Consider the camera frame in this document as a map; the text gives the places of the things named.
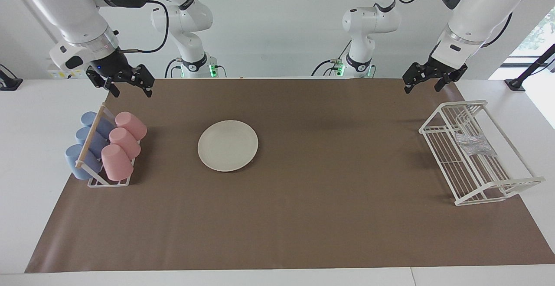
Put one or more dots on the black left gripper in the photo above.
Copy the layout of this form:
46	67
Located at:
442	67

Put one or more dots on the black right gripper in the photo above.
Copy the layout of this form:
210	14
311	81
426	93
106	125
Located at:
110	67

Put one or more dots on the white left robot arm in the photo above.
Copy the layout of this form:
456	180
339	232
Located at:
477	13

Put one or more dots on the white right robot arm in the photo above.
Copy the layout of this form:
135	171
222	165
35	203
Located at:
65	8

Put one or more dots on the cream round plate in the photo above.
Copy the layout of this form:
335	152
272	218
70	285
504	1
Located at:
227	146

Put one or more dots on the pink plastic cup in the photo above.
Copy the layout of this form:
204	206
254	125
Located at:
125	143
116	163
131	125

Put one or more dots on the blue plastic cup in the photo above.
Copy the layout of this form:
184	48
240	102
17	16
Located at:
78	162
93	141
90	119

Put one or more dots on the cup rack with wooden rod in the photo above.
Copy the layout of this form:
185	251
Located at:
90	135

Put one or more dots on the black pole stand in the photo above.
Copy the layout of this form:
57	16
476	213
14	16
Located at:
531	67

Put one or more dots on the brown table mat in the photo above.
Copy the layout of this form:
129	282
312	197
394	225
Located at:
303	199

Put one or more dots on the white wall outlet box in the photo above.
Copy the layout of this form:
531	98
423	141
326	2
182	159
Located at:
60	75

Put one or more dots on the black clamp mount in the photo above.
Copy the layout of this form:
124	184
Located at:
8	83

